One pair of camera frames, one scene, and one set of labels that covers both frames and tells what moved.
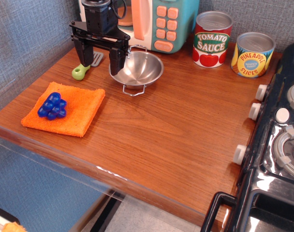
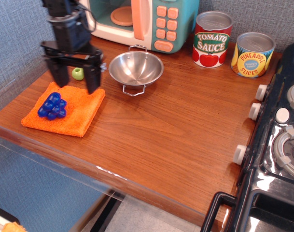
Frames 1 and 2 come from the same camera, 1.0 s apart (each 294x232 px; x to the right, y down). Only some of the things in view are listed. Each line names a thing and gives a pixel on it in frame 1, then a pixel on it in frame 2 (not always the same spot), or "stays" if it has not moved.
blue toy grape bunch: [53, 107] stays
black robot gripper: [101, 30] -> [72, 43]
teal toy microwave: [163, 26] stays
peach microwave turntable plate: [127, 20] stays
